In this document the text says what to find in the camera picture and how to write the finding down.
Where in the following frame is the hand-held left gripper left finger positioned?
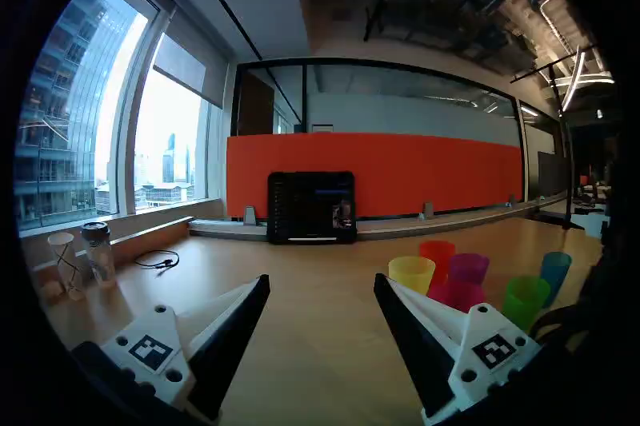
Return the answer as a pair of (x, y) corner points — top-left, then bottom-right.
(98, 274), (271, 421)

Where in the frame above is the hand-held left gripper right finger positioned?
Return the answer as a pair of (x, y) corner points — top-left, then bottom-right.
(373, 273), (545, 422)

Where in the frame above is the green plastic cup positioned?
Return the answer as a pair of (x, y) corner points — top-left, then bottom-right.
(502, 275), (551, 335)

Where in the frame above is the pink plastic cup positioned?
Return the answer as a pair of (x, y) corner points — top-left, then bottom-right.
(426, 280), (487, 315)

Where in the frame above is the purple plastic cup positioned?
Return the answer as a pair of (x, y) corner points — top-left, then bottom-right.
(446, 252), (490, 289)

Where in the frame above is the blue plastic cup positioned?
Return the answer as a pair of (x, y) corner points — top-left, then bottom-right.
(539, 251), (573, 309)

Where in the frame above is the clear bottle with black lid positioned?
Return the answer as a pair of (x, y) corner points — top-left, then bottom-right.
(80, 221), (118, 289)

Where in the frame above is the red plastic cup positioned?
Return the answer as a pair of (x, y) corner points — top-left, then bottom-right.
(418, 240), (457, 288)

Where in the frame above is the yellow plastic cup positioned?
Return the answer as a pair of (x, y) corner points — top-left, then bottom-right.
(387, 255), (437, 297)

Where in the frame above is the clear plastic cup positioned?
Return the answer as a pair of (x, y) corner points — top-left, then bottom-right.
(47, 233), (85, 301)

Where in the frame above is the grey desk screen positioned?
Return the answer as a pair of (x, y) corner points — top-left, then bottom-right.
(537, 149), (572, 199)

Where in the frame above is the red desk screen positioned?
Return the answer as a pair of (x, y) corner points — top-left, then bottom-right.
(189, 131), (569, 240)

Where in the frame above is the black tablet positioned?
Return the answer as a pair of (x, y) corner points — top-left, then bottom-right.
(266, 170), (358, 246)

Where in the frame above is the thick black cable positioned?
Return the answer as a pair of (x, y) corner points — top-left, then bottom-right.
(527, 305), (594, 343)

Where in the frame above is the thin black cable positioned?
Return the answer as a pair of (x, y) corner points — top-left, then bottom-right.
(134, 249), (181, 276)

